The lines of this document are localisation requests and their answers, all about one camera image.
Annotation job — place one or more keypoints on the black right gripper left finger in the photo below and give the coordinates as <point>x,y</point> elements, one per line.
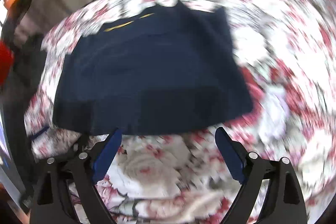
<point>52,203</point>

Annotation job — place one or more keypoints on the navy blue knit cardigan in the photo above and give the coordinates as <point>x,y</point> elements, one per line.
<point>168,70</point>

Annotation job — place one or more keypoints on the red plush toy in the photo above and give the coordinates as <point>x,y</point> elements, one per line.
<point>6,61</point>

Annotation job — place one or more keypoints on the floral bed sheet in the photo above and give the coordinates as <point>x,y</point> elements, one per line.
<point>286,49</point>

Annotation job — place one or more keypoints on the black metal bed frame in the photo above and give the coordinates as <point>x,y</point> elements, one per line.
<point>18,168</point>

